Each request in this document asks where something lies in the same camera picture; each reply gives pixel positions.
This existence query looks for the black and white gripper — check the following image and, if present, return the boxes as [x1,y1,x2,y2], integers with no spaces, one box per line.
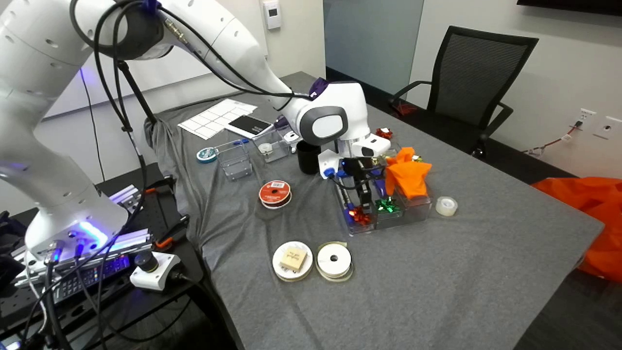
[317,131,393,211]

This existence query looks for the red gift bow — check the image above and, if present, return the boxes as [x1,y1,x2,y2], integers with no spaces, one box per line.
[346,205,373,227]

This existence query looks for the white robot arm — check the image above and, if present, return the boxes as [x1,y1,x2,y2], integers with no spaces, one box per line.
[0,0,391,260]

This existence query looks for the green gift bow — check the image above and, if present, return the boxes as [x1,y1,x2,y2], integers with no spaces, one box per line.
[375,197,397,213]

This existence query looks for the small red bow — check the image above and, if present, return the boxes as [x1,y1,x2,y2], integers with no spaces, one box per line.
[375,125,393,139]

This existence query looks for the orange fabric piece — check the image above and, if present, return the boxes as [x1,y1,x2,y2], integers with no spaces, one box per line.
[385,145,432,199]

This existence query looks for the black cylindrical cup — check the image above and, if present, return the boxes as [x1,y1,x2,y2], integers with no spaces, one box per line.
[297,141,321,174]

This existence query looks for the grey tablecloth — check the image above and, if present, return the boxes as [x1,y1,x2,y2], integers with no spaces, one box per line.
[152,104,601,350]

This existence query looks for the small white tape roll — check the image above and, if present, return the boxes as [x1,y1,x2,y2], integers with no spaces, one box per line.
[435,195,459,215]

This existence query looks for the white ribbon spool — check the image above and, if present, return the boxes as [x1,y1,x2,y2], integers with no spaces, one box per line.
[317,242,354,281]

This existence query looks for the orange ribbon spool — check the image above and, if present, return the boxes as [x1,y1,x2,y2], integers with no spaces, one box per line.
[259,178,292,209]

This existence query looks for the clear case with white tape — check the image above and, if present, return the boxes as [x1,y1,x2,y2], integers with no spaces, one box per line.
[255,127,299,162]

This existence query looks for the white spool with tan block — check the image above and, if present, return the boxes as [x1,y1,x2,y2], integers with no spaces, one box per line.
[272,240,313,281]

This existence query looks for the clear plastic box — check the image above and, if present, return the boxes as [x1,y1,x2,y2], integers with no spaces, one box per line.
[220,141,253,180]

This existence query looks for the black and white booklet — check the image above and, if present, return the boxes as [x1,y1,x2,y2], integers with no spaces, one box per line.
[226,114,270,139]

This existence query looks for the black office chair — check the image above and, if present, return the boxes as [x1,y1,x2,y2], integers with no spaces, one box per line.
[389,24,538,157]

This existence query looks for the blue round sticker roll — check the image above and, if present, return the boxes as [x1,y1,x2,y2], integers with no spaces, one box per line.
[196,147,220,162]

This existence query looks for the white label sheet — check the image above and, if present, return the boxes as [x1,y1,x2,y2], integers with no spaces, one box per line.
[179,98,255,139]

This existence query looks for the orange bag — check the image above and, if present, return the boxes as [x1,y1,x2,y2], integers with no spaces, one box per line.
[535,176,622,281]

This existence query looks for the white emergency stop button box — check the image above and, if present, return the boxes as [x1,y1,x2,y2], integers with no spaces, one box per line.
[130,250,181,291]

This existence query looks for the wall mounted television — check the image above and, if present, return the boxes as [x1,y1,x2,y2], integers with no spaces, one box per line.
[515,0,622,17]

